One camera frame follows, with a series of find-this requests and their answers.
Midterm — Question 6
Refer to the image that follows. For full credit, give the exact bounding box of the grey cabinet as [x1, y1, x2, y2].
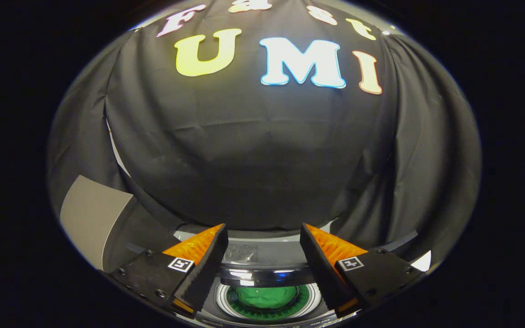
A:
[60, 175, 181, 273]

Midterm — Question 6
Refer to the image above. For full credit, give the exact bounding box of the black backdrop cloth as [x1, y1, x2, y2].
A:
[47, 0, 483, 269]

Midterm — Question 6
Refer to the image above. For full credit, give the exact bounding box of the grey top-load washing machine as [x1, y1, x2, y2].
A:
[171, 219, 420, 327]

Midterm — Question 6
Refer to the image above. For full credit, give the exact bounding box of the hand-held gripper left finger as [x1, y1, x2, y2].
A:
[110, 223, 229, 318]

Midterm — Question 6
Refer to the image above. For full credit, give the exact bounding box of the green polo shirt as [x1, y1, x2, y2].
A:
[227, 285, 311, 319]

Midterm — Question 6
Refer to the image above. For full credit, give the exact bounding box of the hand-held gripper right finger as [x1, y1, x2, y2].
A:
[300, 223, 427, 316]

